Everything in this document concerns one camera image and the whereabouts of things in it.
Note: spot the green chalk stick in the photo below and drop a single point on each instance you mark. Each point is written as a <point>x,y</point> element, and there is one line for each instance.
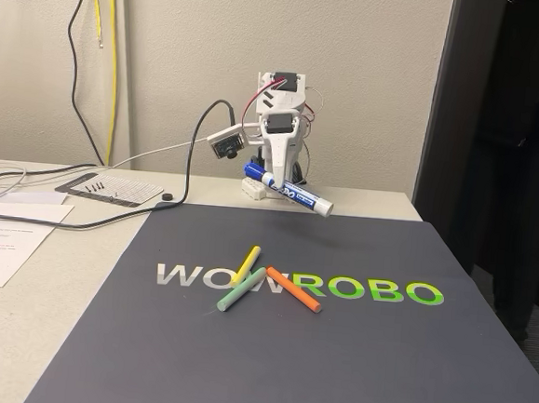
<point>239,292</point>

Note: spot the grey WOWROBO mat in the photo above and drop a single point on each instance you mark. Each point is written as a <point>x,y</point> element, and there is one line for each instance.
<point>285,361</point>

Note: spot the black and white screw pad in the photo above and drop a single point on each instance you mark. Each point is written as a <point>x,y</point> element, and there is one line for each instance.
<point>130,190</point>

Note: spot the yellow chalk stick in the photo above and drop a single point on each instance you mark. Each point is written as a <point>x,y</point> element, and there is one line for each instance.
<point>247,265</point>

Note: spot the white camera box black lens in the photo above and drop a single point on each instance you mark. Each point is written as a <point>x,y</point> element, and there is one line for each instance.
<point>227,143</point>

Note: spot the orange chalk stick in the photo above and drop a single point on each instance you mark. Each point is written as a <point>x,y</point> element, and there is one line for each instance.
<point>295,290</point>

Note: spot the small black round cap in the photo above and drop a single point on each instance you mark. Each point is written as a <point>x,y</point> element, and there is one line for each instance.
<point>167,196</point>

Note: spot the blank white paper sheet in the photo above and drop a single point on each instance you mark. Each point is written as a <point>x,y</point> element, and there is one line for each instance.
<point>41,197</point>

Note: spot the person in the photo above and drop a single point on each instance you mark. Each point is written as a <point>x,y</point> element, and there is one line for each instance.
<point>513,183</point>

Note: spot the dark grey door frame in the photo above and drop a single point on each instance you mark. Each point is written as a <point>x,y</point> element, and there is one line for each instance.
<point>449,108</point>

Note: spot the blue Expo whiteboard marker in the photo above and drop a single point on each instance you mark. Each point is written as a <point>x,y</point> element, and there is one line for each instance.
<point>307,200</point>

